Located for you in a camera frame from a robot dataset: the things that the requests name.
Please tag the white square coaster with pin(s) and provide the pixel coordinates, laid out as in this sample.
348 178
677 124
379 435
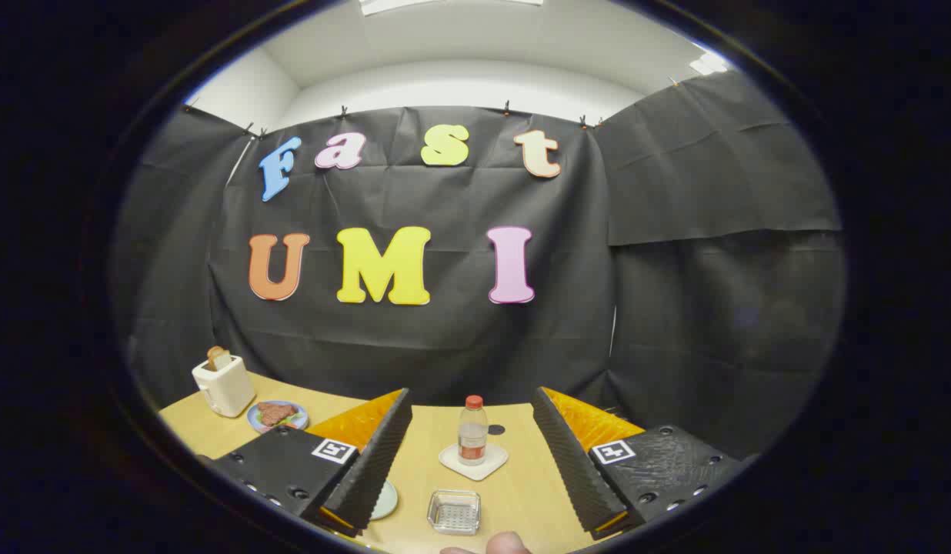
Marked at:
498 459

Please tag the white toaster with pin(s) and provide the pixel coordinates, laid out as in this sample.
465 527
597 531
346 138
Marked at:
225 388

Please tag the meat and vegetable food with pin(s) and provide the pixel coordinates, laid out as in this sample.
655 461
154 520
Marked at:
275 413

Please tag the toast slice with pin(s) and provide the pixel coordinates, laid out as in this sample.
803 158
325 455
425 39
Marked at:
218 358

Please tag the light green plate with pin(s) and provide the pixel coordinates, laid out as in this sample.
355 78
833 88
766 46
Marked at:
387 500

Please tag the square ceiling light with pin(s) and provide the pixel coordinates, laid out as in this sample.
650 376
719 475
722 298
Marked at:
710 63

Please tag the metal drain basket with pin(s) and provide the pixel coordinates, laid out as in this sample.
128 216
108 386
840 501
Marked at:
454 512

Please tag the long ceiling light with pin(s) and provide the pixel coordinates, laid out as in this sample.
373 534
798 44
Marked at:
414 5

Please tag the clear bottle with red cap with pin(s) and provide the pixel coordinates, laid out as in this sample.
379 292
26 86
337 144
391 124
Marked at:
472 438

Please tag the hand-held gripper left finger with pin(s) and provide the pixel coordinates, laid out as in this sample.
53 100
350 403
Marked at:
372 469

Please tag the small blue plate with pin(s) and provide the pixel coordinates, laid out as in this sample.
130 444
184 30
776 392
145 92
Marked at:
300 422

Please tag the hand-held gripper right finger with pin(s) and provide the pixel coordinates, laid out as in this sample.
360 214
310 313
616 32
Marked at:
572 469

